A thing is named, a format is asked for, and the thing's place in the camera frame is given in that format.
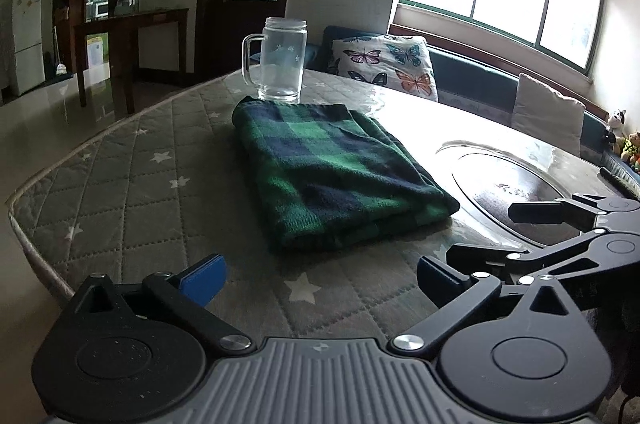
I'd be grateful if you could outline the clear glass mug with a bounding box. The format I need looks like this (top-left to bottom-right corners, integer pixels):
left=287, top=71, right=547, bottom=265
left=242, top=17, right=308, bottom=104

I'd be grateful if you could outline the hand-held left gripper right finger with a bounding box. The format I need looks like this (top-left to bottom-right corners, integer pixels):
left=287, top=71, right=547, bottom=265
left=390, top=255, right=586, bottom=357

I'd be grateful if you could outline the dark oval tray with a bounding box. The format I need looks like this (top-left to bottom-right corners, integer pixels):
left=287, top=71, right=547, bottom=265
left=435, top=139, right=621, bottom=250

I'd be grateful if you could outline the butterfly print pillow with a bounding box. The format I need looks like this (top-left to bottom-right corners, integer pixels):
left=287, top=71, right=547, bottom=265
left=327, top=35, right=440, bottom=103

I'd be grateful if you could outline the green plaid cloth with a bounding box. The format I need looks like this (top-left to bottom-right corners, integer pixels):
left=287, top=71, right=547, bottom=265
left=231, top=96, right=461, bottom=254

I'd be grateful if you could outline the yellow green box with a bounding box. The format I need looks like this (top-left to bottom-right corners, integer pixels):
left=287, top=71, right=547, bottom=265
left=86, top=33, right=108, bottom=70

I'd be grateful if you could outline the dark wooden desk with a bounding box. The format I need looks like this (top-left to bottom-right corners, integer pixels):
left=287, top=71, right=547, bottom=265
left=72, top=8, right=190, bottom=115

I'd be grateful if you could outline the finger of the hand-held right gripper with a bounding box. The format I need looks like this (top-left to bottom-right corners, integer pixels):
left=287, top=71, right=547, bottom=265
left=508, top=196, right=606, bottom=232
left=447, top=229, right=606, bottom=290

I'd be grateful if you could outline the white brush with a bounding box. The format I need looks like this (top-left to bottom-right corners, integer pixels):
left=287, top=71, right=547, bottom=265
left=50, top=26, right=72, bottom=77

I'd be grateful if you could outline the colourful plush toy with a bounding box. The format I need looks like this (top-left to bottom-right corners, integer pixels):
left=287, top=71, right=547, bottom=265
left=619, top=131, right=640, bottom=166

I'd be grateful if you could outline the white fridge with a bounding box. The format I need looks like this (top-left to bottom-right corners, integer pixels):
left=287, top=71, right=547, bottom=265
left=11, top=0, right=47, bottom=97

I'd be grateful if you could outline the blue sofa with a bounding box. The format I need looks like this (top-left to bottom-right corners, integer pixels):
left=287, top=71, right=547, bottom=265
left=305, top=25, right=640, bottom=175

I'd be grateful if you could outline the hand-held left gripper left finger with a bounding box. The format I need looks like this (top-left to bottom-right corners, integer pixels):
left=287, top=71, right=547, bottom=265
left=62, top=254, right=253, bottom=355

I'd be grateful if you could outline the cow plush toy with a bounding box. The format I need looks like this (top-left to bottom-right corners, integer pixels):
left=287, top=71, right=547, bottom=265
left=602, top=108, right=630, bottom=144

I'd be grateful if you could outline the beige cushion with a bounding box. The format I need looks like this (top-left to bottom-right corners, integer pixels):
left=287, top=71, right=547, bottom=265
left=511, top=73, right=587, bottom=157

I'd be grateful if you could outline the grey quilted star table cover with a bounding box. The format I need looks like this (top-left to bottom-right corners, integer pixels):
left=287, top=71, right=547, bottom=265
left=7, top=68, right=501, bottom=340

